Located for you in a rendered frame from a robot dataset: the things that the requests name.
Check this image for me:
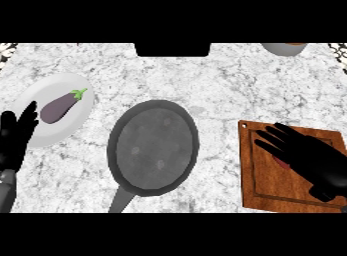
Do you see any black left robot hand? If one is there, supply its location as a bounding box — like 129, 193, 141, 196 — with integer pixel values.
0, 100, 39, 181

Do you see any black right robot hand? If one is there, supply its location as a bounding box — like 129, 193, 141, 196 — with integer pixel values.
252, 122, 347, 203

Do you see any red bell pepper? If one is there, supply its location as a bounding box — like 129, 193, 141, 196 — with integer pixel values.
271, 153, 292, 170

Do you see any brown wooden cutting board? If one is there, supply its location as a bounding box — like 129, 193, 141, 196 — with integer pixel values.
236, 119, 347, 214

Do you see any grey frying pan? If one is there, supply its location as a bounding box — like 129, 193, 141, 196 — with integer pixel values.
104, 99, 200, 214

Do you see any white oval plate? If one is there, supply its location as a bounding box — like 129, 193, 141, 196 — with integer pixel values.
11, 72, 96, 149

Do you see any purple eggplant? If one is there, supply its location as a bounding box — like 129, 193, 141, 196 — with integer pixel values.
38, 87, 88, 125

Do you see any black appliance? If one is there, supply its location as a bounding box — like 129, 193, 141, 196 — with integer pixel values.
132, 43, 212, 58

